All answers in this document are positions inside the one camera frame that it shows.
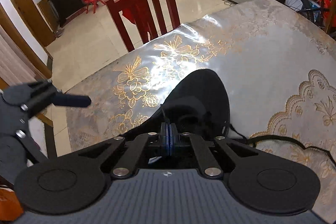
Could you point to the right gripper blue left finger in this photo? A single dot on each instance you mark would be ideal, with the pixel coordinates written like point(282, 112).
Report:
point(163, 138)

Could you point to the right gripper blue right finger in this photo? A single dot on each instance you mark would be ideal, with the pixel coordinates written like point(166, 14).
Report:
point(173, 137)

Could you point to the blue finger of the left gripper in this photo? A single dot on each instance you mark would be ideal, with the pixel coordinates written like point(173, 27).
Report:
point(70, 100)

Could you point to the black sneaker with white swoosh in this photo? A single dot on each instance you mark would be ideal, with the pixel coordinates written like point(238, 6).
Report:
point(199, 105)

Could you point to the black shoelace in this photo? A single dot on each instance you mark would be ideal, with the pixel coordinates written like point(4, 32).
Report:
point(300, 153)

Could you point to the small red plastic chair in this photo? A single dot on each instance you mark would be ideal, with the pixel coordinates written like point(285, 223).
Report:
point(94, 3)

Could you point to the red wooden chair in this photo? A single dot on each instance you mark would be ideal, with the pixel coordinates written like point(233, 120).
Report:
point(138, 13)

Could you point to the brown wooden chair far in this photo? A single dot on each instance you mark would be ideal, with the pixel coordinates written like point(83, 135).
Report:
point(330, 19)

